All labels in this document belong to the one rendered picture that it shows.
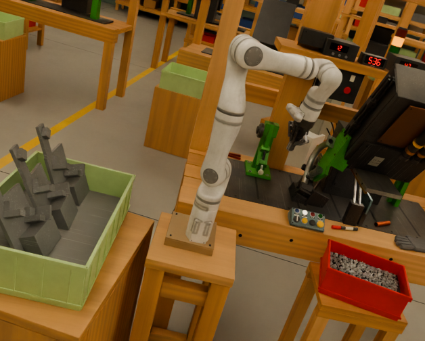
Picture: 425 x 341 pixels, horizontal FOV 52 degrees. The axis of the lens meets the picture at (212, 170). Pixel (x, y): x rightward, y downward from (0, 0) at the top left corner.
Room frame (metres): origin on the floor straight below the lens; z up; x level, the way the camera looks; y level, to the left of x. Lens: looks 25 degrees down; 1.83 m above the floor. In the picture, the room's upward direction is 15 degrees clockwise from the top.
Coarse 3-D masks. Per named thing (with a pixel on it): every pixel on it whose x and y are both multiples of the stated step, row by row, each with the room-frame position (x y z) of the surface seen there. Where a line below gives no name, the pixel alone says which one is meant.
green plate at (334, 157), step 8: (336, 144) 1.93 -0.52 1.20; (344, 144) 1.86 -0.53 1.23; (328, 152) 1.95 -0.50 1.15; (336, 152) 1.87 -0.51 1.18; (344, 152) 1.88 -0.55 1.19; (320, 160) 1.97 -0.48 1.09; (328, 160) 1.89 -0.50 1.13; (336, 160) 1.88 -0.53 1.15; (344, 160) 1.88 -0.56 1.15; (336, 168) 1.88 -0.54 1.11; (344, 168) 1.88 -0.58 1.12
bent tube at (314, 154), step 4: (328, 136) 1.96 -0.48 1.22; (328, 140) 1.98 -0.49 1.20; (332, 140) 1.96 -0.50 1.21; (320, 144) 2.00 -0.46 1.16; (324, 144) 1.97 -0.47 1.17; (328, 144) 1.94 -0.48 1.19; (332, 144) 1.95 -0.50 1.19; (316, 148) 2.01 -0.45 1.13; (320, 148) 1.99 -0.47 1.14; (312, 152) 2.02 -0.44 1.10; (316, 152) 2.01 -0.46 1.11; (312, 156) 2.00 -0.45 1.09; (316, 156) 2.01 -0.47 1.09; (308, 160) 2.00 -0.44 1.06; (312, 160) 1.99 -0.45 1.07; (308, 164) 1.98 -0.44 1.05; (312, 164) 1.98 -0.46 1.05; (308, 168) 1.96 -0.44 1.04; (304, 176) 1.93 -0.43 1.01; (304, 180) 1.91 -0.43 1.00; (308, 180) 1.92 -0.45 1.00; (300, 184) 1.90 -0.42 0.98
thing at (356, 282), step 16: (336, 256) 1.53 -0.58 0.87; (352, 256) 1.55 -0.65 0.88; (368, 256) 1.54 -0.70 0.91; (320, 272) 1.46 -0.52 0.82; (336, 272) 1.36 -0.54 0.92; (352, 272) 1.44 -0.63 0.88; (368, 272) 1.47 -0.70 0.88; (384, 272) 1.50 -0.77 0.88; (400, 272) 1.51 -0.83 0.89; (320, 288) 1.36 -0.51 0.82; (336, 288) 1.36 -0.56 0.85; (352, 288) 1.35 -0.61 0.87; (368, 288) 1.34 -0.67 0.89; (384, 288) 1.33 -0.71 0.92; (400, 288) 1.43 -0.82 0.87; (352, 304) 1.35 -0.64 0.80; (368, 304) 1.34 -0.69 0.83; (384, 304) 1.33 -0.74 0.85; (400, 304) 1.32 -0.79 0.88
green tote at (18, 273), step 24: (96, 168) 1.57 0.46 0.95; (120, 192) 1.58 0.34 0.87; (120, 216) 1.42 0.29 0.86; (0, 264) 0.97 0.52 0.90; (24, 264) 0.97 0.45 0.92; (48, 264) 0.97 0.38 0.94; (72, 264) 0.98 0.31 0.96; (96, 264) 1.10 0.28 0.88; (0, 288) 0.96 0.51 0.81; (24, 288) 0.97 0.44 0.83; (48, 288) 0.97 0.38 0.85; (72, 288) 0.98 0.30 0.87
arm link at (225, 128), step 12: (216, 120) 1.35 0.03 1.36; (228, 120) 1.33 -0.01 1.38; (240, 120) 1.36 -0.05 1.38; (216, 132) 1.35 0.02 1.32; (228, 132) 1.34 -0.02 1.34; (216, 144) 1.34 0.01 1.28; (228, 144) 1.34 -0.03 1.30; (216, 156) 1.34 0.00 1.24; (204, 168) 1.35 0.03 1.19; (216, 168) 1.33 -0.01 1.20; (204, 180) 1.34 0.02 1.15; (216, 180) 1.33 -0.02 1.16
